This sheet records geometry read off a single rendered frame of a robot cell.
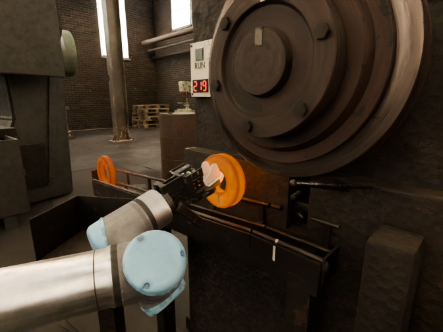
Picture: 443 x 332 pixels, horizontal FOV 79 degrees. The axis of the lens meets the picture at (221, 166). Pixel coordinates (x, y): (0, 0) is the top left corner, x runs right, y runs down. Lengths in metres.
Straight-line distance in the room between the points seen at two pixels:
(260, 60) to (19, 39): 2.65
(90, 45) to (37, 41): 8.21
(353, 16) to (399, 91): 0.14
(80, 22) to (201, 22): 10.32
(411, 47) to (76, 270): 0.58
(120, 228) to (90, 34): 10.85
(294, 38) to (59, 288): 0.52
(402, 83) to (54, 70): 2.88
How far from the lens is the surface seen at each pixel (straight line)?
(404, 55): 0.53
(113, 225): 0.58
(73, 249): 1.00
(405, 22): 0.54
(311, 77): 0.49
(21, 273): 0.46
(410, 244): 0.60
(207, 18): 1.02
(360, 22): 0.52
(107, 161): 1.49
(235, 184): 0.71
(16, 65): 2.98
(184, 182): 0.65
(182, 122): 3.39
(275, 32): 0.53
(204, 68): 0.98
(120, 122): 7.56
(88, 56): 11.14
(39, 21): 3.11
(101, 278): 0.43
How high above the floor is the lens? 1.05
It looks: 14 degrees down
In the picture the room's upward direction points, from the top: straight up
